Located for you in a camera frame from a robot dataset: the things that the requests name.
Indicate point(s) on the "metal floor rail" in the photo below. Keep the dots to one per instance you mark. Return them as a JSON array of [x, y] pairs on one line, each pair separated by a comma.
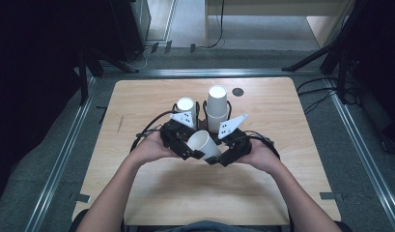
[[362, 154], [58, 167]]

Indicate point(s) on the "dark curtain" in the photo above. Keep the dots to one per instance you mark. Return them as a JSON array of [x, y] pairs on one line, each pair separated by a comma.
[[31, 80]]

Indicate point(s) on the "black round table grommet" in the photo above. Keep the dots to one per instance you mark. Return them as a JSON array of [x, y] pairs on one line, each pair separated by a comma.
[[238, 92]]

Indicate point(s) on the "black cabinet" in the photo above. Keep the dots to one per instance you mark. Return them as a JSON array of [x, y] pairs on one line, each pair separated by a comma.
[[127, 29]]

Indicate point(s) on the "black metal stand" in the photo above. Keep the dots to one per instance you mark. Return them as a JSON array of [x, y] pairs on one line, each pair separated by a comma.
[[84, 77]]

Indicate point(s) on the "person's dark clothing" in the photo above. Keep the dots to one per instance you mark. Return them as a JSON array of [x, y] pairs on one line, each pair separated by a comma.
[[208, 226]]

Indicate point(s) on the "grey table bracket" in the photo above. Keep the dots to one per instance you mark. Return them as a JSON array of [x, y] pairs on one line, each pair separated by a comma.
[[82, 197], [330, 196]]

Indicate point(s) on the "person's right hand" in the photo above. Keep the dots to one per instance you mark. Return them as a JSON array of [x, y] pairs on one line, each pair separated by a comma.
[[262, 158]]

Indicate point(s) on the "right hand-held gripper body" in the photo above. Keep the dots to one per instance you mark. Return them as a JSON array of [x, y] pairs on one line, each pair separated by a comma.
[[240, 148]]

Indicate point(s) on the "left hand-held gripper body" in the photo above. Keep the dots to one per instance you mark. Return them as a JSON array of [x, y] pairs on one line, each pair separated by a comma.
[[174, 135]]

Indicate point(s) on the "person's left hand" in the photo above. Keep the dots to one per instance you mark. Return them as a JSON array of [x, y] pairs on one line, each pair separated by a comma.
[[148, 150]]

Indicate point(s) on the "light wooden furniture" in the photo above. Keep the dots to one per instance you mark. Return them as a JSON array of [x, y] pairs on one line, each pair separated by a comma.
[[320, 27]]

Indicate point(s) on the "black tripod stand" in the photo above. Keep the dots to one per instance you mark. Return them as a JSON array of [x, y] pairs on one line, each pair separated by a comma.
[[340, 48]]

